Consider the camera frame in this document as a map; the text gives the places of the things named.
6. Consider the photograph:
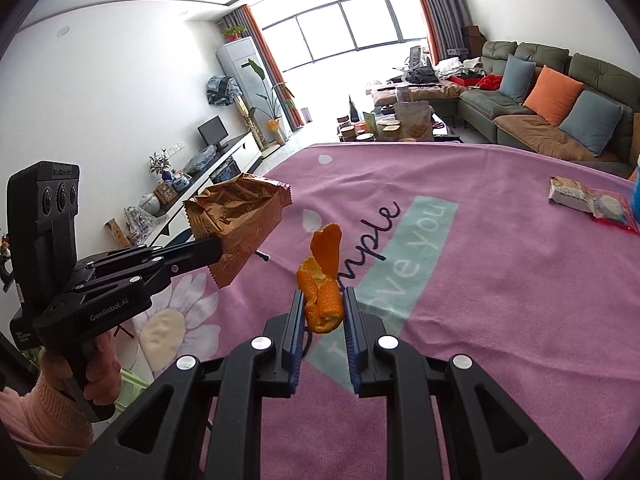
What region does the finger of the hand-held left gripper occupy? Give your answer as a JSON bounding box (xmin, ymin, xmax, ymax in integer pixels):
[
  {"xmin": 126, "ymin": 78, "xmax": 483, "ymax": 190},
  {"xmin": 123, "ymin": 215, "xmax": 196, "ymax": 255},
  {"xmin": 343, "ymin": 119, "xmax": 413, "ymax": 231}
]
[
  {"xmin": 75, "ymin": 244, "xmax": 166, "ymax": 267},
  {"xmin": 72, "ymin": 237, "xmax": 224, "ymax": 306}
]

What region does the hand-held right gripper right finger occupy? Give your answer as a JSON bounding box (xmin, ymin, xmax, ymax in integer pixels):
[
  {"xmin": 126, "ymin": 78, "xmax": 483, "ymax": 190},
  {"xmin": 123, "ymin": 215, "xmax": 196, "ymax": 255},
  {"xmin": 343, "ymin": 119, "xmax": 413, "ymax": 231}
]
[{"xmin": 342, "ymin": 286, "xmax": 583, "ymax": 480}]

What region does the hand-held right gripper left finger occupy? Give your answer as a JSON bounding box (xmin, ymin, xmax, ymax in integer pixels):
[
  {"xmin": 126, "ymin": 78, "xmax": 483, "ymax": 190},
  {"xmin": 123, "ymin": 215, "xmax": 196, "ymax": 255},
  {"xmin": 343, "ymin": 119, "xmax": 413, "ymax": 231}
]
[{"xmin": 62, "ymin": 289, "xmax": 307, "ymax": 480}]

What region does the orange peel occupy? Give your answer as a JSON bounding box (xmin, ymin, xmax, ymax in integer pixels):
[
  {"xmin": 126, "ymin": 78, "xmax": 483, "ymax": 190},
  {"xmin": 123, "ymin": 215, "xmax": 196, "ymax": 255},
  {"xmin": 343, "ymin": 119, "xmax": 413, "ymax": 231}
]
[{"xmin": 296, "ymin": 223, "xmax": 345, "ymax": 335}]

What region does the brown foil snack bag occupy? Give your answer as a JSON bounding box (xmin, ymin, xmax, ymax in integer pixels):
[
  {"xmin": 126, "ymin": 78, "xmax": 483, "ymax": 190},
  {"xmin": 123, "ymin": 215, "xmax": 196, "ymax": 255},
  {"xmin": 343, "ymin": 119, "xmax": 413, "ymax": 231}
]
[{"xmin": 182, "ymin": 172, "xmax": 292, "ymax": 288}]

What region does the person's left hand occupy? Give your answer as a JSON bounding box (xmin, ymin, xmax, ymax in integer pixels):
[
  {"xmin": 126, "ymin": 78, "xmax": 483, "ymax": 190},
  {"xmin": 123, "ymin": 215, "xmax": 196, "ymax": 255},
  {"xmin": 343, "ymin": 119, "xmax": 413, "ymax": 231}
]
[{"xmin": 37, "ymin": 332, "xmax": 123, "ymax": 408}]

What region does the tall yellow patterned vase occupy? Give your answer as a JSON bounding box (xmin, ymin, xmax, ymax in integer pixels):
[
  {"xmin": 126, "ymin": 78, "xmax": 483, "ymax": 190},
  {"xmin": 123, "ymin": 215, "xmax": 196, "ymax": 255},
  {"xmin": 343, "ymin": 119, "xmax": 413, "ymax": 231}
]
[{"xmin": 104, "ymin": 216, "xmax": 133, "ymax": 250}]

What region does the glass ship model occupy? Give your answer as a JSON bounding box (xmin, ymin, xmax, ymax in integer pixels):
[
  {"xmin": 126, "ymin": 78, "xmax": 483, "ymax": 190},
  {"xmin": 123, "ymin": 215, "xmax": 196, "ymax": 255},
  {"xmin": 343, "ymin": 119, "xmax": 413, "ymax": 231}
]
[{"xmin": 122, "ymin": 205, "xmax": 158, "ymax": 238}]

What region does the black cabinet appliance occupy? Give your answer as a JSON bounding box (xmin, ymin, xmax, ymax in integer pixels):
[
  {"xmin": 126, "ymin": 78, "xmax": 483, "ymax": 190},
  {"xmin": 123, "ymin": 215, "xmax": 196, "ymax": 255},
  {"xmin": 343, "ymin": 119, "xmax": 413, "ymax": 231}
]
[{"xmin": 211, "ymin": 157, "xmax": 241, "ymax": 184}]

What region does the blue vase with plant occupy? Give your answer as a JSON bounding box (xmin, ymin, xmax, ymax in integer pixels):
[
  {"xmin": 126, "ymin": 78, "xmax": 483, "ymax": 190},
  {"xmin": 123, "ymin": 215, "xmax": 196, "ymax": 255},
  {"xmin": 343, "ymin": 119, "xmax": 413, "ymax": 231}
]
[{"xmin": 148, "ymin": 150, "xmax": 173, "ymax": 182}]

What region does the clear plastic bag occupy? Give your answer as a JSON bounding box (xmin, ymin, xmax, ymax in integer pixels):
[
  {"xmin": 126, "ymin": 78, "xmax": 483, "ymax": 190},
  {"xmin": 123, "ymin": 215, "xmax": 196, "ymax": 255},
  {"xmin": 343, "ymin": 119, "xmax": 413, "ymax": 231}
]
[{"xmin": 182, "ymin": 146, "xmax": 218, "ymax": 173}]

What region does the white and black tv cabinet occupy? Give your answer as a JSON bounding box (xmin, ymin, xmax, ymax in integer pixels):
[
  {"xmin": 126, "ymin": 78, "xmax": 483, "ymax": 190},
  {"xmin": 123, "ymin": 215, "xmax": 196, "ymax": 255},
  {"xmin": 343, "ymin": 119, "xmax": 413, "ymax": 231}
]
[{"xmin": 127, "ymin": 131, "xmax": 263, "ymax": 251}]

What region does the black monitor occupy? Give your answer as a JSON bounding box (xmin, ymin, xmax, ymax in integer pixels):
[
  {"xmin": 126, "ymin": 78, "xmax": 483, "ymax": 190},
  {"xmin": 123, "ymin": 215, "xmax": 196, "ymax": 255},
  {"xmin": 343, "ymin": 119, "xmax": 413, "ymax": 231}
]
[{"xmin": 196, "ymin": 115, "xmax": 231, "ymax": 150}]

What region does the green plastic stool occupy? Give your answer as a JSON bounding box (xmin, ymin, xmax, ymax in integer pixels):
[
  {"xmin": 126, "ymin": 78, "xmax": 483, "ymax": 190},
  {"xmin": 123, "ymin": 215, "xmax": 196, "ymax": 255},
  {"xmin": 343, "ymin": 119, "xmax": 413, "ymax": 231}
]
[{"xmin": 117, "ymin": 367, "xmax": 151, "ymax": 406}]

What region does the pink printed blanket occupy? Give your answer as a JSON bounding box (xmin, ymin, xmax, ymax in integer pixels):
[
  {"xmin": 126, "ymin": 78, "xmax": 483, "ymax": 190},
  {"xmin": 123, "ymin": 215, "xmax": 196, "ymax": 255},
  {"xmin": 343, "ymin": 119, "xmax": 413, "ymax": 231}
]
[{"xmin": 112, "ymin": 142, "xmax": 640, "ymax": 480}]

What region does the tall leafy plant in vase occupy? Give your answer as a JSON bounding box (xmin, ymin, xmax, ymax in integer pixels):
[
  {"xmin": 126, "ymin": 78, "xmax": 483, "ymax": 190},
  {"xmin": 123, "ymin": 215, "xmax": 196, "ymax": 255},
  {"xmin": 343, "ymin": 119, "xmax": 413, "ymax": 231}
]
[{"xmin": 247, "ymin": 57, "xmax": 298, "ymax": 143}]

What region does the cloth-covered standing fan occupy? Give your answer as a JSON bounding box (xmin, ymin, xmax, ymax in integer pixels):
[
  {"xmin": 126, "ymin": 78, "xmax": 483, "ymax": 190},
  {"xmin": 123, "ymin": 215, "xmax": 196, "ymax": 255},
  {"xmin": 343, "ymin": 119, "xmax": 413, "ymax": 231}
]
[{"xmin": 205, "ymin": 74, "xmax": 263, "ymax": 151}]

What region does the white standing air conditioner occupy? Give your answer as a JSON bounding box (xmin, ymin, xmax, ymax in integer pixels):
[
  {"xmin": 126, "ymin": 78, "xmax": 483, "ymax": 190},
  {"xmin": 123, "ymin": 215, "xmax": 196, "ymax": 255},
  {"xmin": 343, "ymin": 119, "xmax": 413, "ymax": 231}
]
[{"xmin": 216, "ymin": 37, "xmax": 288, "ymax": 143}]

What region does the group of jars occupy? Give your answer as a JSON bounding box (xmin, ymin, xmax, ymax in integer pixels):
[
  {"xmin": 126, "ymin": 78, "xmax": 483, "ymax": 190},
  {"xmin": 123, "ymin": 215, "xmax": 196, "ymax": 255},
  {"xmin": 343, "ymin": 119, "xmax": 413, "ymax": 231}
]
[{"xmin": 337, "ymin": 112, "xmax": 401, "ymax": 142}]

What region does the grey and orange curtain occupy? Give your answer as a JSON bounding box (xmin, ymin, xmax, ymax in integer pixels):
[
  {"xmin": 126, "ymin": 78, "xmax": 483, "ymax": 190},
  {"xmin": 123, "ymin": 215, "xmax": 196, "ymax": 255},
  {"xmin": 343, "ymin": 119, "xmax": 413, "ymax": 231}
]
[
  {"xmin": 404, "ymin": 0, "xmax": 468, "ymax": 61},
  {"xmin": 218, "ymin": 4, "xmax": 305, "ymax": 128}
]

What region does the brown paper bag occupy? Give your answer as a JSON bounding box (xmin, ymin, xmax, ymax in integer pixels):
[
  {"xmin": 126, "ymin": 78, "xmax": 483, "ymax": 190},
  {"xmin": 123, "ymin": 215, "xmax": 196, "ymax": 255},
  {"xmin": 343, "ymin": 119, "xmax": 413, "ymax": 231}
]
[{"xmin": 393, "ymin": 100, "xmax": 435, "ymax": 141}]

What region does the glass coffee table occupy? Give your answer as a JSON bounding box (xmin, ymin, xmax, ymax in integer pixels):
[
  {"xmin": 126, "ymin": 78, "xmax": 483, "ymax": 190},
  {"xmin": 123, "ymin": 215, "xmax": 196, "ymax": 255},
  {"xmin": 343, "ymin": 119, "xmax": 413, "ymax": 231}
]
[{"xmin": 335, "ymin": 110, "xmax": 463, "ymax": 143}]

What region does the brown padded ottoman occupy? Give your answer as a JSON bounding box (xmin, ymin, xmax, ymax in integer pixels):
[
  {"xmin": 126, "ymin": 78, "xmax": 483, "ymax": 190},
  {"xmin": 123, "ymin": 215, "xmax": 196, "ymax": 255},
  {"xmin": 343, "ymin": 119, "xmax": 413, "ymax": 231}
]
[{"xmin": 370, "ymin": 82, "xmax": 461, "ymax": 121}]

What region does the white snack packet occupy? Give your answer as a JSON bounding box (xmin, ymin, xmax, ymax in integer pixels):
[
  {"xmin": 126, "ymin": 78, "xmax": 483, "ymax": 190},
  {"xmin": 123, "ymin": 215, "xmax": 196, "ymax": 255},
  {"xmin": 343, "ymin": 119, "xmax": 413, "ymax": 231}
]
[{"xmin": 548, "ymin": 175, "xmax": 596, "ymax": 211}]

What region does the large window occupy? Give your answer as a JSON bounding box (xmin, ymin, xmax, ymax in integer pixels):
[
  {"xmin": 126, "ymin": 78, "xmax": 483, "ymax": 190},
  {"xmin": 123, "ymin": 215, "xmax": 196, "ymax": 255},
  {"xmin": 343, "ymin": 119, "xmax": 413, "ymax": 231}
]
[{"xmin": 250, "ymin": 0, "xmax": 436, "ymax": 111}]

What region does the clear red-edged snack packet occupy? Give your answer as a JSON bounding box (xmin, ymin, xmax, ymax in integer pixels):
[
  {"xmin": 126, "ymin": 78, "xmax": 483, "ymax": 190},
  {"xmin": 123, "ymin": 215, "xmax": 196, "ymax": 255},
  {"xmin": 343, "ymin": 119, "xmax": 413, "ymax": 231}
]
[{"xmin": 589, "ymin": 187, "xmax": 640, "ymax": 234}]

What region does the pile of clothes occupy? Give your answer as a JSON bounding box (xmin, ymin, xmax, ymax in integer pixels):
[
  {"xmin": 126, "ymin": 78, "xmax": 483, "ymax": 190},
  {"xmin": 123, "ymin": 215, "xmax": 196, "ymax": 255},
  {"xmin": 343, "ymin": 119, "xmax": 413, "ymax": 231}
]
[{"xmin": 435, "ymin": 56, "xmax": 483, "ymax": 78}]

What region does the blue cushion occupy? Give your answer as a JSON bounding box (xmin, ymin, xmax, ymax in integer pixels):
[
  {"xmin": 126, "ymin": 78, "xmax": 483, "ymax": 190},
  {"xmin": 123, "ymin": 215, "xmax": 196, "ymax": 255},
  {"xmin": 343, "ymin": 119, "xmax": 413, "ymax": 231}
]
[
  {"xmin": 498, "ymin": 54, "xmax": 537, "ymax": 103},
  {"xmin": 558, "ymin": 90, "xmax": 625, "ymax": 157}
]

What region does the orange cushion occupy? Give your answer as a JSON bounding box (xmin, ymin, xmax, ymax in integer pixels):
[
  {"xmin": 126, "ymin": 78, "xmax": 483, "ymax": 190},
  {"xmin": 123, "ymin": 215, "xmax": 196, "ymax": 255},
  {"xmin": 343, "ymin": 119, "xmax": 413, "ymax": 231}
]
[{"xmin": 522, "ymin": 66, "xmax": 585, "ymax": 127}]

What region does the dark wooden cabinet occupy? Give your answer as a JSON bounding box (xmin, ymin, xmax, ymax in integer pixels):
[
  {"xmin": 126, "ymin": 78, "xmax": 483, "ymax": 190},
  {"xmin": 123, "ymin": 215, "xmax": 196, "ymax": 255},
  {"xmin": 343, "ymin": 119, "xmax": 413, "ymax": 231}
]
[{"xmin": 460, "ymin": 25, "xmax": 488, "ymax": 51}]

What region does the green sofa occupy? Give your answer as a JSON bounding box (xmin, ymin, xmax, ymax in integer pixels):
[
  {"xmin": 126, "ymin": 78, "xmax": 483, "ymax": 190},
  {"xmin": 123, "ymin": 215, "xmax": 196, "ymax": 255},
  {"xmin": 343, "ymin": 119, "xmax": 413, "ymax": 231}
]
[{"xmin": 457, "ymin": 40, "xmax": 640, "ymax": 178}]

